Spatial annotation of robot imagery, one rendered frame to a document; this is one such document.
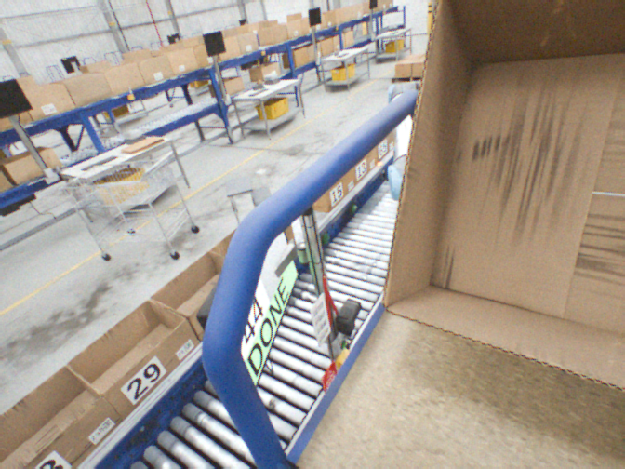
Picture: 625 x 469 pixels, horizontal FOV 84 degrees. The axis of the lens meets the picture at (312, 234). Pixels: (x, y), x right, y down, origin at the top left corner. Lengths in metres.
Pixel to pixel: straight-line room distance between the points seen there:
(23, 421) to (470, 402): 1.66
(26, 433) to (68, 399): 0.16
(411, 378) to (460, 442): 0.07
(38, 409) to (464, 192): 1.70
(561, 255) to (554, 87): 0.18
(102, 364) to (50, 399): 0.21
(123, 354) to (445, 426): 1.65
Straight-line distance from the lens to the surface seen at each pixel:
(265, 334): 1.06
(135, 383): 1.61
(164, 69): 6.97
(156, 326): 1.93
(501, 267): 0.47
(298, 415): 1.55
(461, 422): 0.39
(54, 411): 1.87
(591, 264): 0.48
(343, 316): 1.35
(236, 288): 0.24
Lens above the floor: 2.08
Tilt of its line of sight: 33 degrees down
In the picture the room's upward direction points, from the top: 11 degrees counter-clockwise
